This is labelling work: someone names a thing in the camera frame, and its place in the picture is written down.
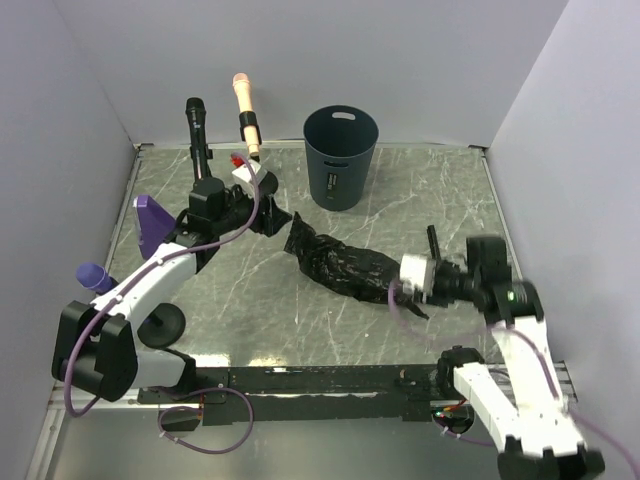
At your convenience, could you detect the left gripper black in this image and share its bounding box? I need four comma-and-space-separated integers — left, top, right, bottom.
212, 183, 292, 237

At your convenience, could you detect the black plastic trash bag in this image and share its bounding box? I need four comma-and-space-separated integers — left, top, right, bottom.
284, 213, 400, 304

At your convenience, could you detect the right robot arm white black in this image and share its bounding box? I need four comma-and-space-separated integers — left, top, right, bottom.
423, 226, 605, 479

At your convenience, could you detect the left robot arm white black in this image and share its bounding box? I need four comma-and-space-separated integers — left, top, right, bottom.
52, 173, 292, 402

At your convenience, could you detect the dark blue trash bin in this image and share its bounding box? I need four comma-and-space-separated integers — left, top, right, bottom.
303, 105, 379, 211

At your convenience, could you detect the black bar on table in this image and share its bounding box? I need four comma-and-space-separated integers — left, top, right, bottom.
427, 224, 442, 262

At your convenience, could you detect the black stand of pink microphone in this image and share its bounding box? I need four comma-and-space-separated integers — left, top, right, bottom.
237, 112, 281, 200

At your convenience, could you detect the purple wedge shaped box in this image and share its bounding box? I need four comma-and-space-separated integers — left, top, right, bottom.
133, 194, 176, 260

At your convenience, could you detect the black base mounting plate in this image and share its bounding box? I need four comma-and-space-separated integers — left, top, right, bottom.
137, 364, 461, 426

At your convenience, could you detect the pink beige microphone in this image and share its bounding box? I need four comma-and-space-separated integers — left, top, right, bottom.
232, 73, 262, 161

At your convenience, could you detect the purple microphone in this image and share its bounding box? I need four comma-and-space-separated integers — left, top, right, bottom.
75, 262, 118, 295

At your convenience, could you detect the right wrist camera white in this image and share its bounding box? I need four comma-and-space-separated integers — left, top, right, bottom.
399, 254, 437, 304

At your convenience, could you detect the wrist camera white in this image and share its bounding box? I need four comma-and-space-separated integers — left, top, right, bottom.
399, 254, 437, 304
230, 153, 267, 197

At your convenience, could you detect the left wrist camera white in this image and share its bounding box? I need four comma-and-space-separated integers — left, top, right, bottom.
230, 153, 267, 197

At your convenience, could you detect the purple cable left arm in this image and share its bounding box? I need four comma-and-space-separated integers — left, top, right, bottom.
63, 152, 261, 419

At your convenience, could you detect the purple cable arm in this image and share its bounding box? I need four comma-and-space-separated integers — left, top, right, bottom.
387, 279, 640, 480
63, 152, 261, 419

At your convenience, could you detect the black microphone orange ring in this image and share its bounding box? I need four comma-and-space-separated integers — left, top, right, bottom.
185, 97, 210, 181

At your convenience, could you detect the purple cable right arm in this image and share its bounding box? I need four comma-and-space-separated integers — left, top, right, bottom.
387, 279, 640, 480

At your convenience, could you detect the aluminium front rail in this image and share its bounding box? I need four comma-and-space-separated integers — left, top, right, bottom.
47, 362, 578, 412

